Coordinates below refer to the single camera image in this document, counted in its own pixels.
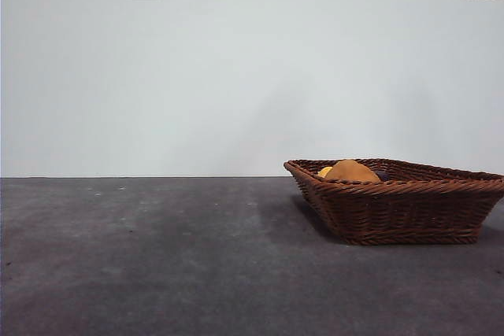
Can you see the brown potato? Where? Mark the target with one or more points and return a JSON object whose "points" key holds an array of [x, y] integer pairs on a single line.
{"points": [[352, 172]]}

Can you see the brown wicker basket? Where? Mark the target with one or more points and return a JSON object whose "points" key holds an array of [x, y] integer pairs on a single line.
{"points": [[393, 210]]}

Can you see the yellow corn cob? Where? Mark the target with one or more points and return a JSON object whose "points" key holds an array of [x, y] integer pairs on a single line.
{"points": [[324, 172]]}

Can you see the purple eggplant with green stem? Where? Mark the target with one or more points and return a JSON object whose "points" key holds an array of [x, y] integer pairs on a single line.
{"points": [[382, 175]]}

